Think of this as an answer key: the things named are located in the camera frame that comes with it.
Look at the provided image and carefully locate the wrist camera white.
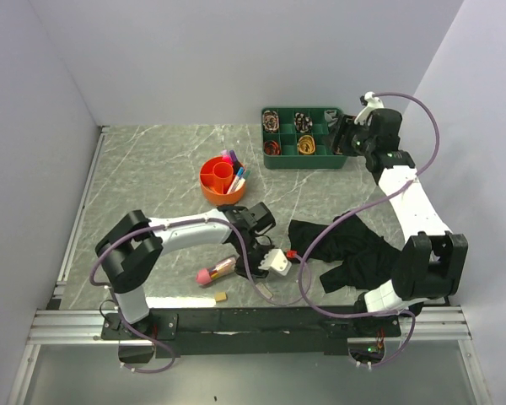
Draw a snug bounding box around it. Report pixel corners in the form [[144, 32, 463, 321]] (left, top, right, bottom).
[[354, 91, 385, 125], [258, 249, 292, 277]]

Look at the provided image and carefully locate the green compartment tray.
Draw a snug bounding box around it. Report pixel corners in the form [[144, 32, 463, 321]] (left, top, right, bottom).
[[261, 106, 347, 170]]

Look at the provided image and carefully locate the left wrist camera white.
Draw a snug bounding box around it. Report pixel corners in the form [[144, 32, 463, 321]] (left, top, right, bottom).
[[258, 249, 292, 277]]

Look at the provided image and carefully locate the black cloth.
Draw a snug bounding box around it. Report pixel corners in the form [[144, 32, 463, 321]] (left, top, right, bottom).
[[310, 215, 401, 294]]

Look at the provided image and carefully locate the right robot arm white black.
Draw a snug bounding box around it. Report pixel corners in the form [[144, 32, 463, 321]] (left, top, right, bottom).
[[326, 108, 468, 336]]

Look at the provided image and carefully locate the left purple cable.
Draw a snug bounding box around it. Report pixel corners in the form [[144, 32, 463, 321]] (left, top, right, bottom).
[[90, 217, 313, 375]]

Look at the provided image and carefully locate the white eraser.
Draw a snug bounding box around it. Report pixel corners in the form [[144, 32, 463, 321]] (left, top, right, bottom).
[[256, 283, 273, 300]]

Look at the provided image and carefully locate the aluminium rail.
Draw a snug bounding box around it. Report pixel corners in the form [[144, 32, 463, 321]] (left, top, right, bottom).
[[26, 306, 472, 345]]

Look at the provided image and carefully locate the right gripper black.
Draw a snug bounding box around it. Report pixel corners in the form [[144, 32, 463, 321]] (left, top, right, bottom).
[[320, 114, 376, 158]]

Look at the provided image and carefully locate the thin blue pen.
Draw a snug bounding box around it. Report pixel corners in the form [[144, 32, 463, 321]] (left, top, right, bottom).
[[226, 174, 240, 194]]

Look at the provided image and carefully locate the purple cap black highlighter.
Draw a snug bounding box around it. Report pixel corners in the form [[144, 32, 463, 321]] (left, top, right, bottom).
[[229, 150, 238, 164]]

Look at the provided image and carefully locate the black base beam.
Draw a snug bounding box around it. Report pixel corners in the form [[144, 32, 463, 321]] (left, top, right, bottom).
[[100, 306, 401, 359]]

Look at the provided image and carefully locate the blue white pen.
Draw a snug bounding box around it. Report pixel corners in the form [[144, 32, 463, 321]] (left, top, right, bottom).
[[227, 167, 245, 194]]

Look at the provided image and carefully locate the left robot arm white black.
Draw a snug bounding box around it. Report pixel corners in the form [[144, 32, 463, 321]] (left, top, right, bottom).
[[89, 202, 276, 339]]

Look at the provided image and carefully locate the green cap white pen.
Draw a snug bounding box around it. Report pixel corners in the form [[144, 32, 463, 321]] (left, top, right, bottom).
[[234, 170, 250, 192]]

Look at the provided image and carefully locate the small tan eraser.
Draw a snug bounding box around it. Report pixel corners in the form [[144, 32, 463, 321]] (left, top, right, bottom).
[[214, 292, 228, 302]]

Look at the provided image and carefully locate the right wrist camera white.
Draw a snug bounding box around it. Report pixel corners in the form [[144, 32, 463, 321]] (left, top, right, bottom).
[[354, 91, 385, 125]]

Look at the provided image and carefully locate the orange round organizer container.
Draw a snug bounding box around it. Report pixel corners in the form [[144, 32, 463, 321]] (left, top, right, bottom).
[[199, 155, 246, 206]]

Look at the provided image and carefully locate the clear pencil case pink cap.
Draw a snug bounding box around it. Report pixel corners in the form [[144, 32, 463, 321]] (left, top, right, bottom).
[[196, 256, 237, 286]]

